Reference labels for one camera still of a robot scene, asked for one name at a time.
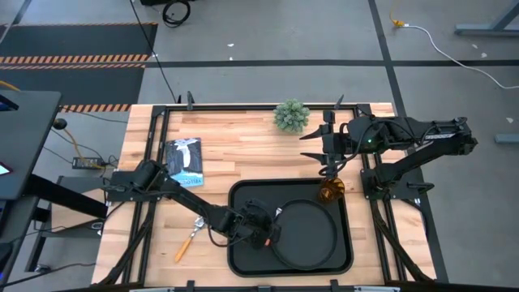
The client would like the coiled black cable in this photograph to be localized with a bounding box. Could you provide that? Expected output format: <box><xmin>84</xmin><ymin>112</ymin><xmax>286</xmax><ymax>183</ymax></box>
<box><xmin>161</xmin><ymin>0</ymin><xmax>191</xmax><ymax>28</ymax></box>

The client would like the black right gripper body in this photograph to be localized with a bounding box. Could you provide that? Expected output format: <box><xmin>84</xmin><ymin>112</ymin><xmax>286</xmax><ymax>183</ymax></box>
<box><xmin>322</xmin><ymin>108</ymin><xmax>357</xmax><ymax>180</ymax></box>

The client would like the black metal table frame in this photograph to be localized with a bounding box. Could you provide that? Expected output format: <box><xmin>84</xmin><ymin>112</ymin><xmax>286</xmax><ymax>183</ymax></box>
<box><xmin>97</xmin><ymin>101</ymin><xmax>449</xmax><ymax>292</ymax></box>

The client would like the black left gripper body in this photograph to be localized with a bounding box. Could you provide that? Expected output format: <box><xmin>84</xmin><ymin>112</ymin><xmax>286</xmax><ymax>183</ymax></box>
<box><xmin>242</xmin><ymin>197</ymin><xmax>277</xmax><ymax>251</ymax></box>

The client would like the amber faceted glass cup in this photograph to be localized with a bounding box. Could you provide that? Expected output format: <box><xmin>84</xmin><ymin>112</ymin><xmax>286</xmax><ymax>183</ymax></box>
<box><xmin>316</xmin><ymin>176</ymin><xmax>346</xmax><ymax>204</ymax></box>

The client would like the white floor cable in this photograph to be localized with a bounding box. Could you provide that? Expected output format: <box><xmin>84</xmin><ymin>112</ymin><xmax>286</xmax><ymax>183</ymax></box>
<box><xmin>403</xmin><ymin>24</ymin><xmax>519</xmax><ymax>90</ymax></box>

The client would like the black power adapter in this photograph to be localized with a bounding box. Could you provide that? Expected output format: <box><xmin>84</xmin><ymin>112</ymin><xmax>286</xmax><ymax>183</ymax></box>
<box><xmin>71</xmin><ymin>156</ymin><xmax>107</xmax><ymax>170</ymax></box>

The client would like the fork with orange handle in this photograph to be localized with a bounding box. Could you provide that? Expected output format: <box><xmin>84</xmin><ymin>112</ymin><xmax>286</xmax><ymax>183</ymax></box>
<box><xmin>262</xmin><ymin>206</ymin><xmax>284</xmax><ymax>247</ymax></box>

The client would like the black hazard-striped floor mat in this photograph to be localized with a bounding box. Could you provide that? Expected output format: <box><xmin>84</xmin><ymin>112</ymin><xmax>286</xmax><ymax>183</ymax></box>
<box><xmin>0</xmin><ymin>22</ymin><xmax>159</xmax><ymax>114</ymax></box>

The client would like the grey desk leg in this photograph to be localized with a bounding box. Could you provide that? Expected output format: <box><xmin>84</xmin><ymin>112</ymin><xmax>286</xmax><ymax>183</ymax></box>
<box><xmin>453</xmin><ymin>0</ymin><xmax>519</xmax><ymax>38</ymax></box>

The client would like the thin yellow cable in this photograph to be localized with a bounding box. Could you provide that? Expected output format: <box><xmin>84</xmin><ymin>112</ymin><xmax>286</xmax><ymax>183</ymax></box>
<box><xmin>0</xmin><ymin>79</ymin><xmax>105</xmax><ymax>170</ymax></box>
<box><xmin>388</xmin><ymin>0</ymin><xmax>401</xmax><ymax>24</ymax></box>

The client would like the black rectangular tray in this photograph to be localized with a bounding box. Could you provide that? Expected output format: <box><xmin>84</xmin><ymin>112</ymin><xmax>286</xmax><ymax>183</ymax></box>
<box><xmin>226</xmin><ymin>178</ymin><xmax>354</xmax><ymax>278</ymax></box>

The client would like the green artificial potted plant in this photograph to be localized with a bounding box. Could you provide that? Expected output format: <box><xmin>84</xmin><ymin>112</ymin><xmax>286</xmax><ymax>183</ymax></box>
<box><xmin>272</xmin><ymin>98</ymin><xmax>311</xmax><ymax>135</ymax></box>

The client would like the black round plate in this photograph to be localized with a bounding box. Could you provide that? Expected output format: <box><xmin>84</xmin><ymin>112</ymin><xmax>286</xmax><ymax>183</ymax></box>
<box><xmin>270</xmin><ymin>198</ymin><xmax>339</xmax><ymax>272</ymax></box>

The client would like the spoon with wooden handle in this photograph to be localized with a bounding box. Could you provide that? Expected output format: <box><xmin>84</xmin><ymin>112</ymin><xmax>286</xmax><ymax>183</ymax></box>
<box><xmin>174</xmin><ymin>216</ymin><xmax>206</xmax><ymax>264</ymax></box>

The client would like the blue illustrated book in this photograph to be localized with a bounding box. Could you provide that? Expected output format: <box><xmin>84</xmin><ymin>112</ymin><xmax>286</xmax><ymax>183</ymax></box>
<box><xmin>164</xmin><ymin>136</ymin><xmax>205</xmax><ymax>188</ymax></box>

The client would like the long thin black cable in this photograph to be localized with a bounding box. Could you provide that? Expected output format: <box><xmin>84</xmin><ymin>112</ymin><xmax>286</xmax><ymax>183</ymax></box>
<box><xmin>128</xmin><ymin>0</ymin><xmax>182</xmax><ymax>105</ymax></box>

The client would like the black side desk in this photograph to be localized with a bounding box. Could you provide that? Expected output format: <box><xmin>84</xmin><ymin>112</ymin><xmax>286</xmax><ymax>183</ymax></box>
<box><xmin>0</xmin><ymin>89</ymin><xmax>109</xmax><ymax>273</ymax></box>

